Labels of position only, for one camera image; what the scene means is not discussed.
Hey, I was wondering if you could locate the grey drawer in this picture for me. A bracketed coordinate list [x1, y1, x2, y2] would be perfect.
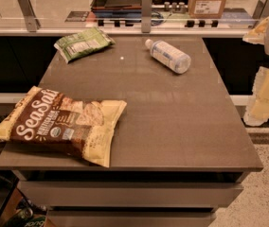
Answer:
[18, 181, 242, 208]
[47, 211, 216, 227]

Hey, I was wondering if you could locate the middle metal glass bracket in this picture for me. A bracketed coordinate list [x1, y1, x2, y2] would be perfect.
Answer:
[141, 0, 152, 33]

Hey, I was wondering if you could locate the cardboard box with label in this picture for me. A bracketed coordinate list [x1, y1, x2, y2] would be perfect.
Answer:
[188, 0, 226, 19]

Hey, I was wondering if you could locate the green package under table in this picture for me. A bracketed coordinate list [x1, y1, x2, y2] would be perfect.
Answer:
[2, 208, 46, 227]

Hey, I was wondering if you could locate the lower grey drawer front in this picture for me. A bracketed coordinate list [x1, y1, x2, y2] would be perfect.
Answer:
[47, 211, 216, 227]

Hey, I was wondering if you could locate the upper grey drawer front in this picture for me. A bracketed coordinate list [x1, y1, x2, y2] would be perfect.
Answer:
[18, 181, 242, 208]

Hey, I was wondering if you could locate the brown sea salt chip bag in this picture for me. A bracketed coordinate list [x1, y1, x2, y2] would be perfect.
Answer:
[0, 86, 127, 167]

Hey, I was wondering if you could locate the left metal glass bracket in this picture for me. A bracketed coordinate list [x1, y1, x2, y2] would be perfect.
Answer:
[17, 0, 41, 32]

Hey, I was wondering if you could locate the green chip bag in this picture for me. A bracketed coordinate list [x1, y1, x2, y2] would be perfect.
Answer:
[54, 27, 116, 63]

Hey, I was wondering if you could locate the clear plastic water bottle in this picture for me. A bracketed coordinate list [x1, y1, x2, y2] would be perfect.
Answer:
[145, 39, 191, 74]

